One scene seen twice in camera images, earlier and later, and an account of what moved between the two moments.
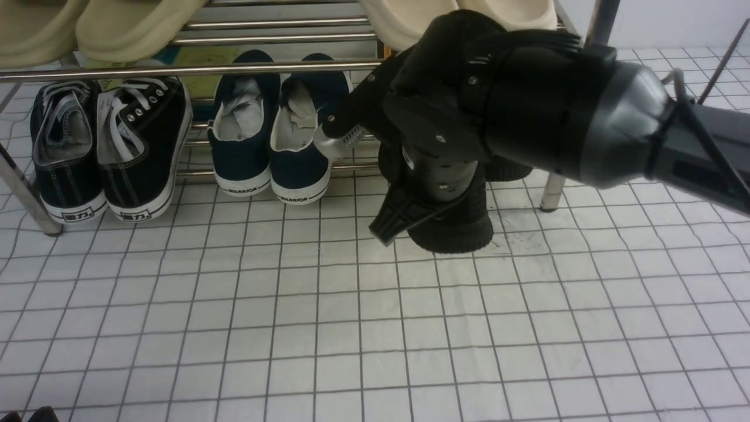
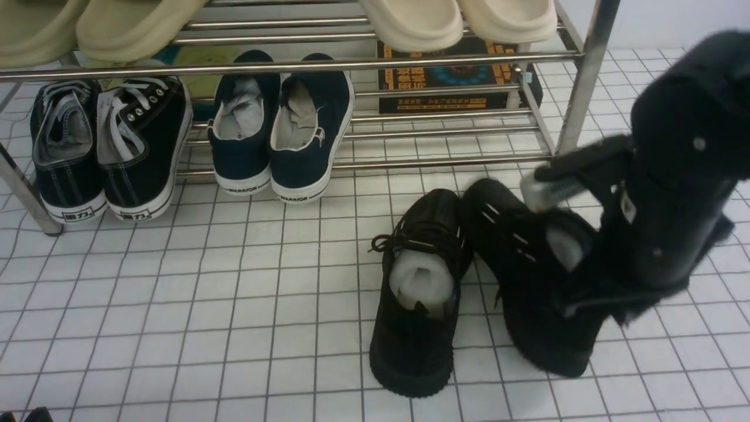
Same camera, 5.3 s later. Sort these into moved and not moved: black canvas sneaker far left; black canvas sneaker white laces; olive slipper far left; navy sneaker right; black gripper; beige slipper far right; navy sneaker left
Moved: black gripper
Not moved: black canvas sneaker far left; navy sneaker left; navy sneaker right; black canvas sneaker white laces; olive slipper far left; beige slipper far right
